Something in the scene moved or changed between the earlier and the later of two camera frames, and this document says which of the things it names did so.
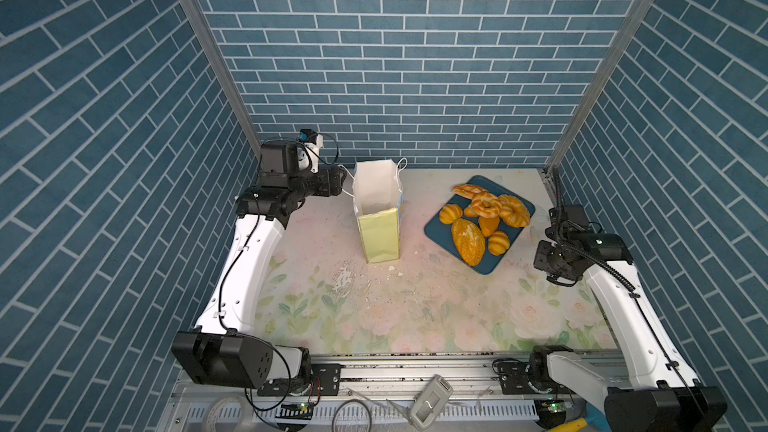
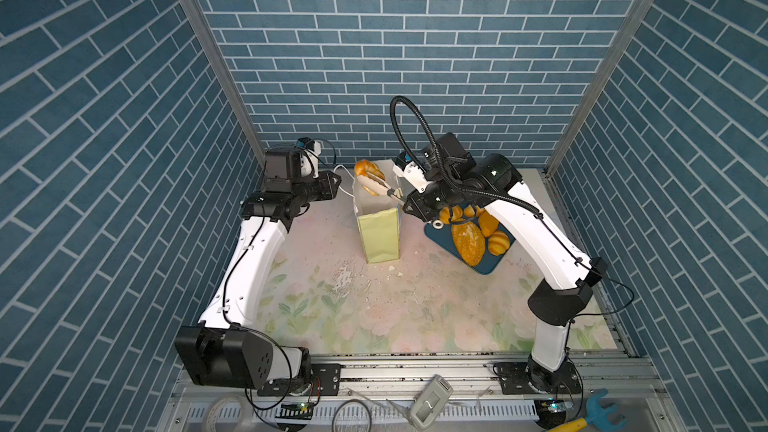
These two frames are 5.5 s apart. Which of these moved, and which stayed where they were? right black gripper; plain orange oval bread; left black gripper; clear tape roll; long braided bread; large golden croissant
Moved: long braided bread; right black gripper
Stayed: large golden croissant; plain orange oval bread; clear tape roll; left black gripper
